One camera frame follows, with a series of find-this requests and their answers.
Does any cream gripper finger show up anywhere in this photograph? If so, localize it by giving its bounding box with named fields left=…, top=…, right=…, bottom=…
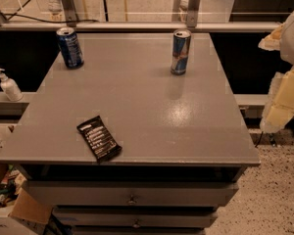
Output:
left=258, top=23, right=284, bottom=51
left=260, top=66, right=294, bottom=133

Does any red bull can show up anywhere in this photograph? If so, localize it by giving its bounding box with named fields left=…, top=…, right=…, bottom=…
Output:
left=171, top=29, right=191, bottom=75

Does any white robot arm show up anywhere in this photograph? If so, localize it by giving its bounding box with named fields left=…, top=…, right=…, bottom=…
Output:
left=258, top=11, right=294, bottom=133

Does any blue pepsi can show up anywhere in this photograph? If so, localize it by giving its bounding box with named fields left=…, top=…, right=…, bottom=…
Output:
left=56, top=27, right=84, bottom=69

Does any grey drawer cabinet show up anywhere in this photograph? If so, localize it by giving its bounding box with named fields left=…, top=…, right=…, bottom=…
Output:
left=0, top=33, right=260, bottom=235

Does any black snack bar wrapper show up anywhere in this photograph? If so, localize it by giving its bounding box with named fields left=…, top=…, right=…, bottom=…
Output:
left=76, top=116, right=123, bottom=164

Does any white pump bottle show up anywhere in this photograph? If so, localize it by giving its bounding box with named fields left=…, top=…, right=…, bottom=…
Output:
left=0, top=68, right=23, bottom=102

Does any cardboard box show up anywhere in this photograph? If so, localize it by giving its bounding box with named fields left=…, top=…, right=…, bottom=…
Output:
left=0, top=125, right=52, bottom=235

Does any black cable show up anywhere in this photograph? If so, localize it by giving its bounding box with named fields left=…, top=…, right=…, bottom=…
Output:
left=0, top=0, right=101, bottom=24

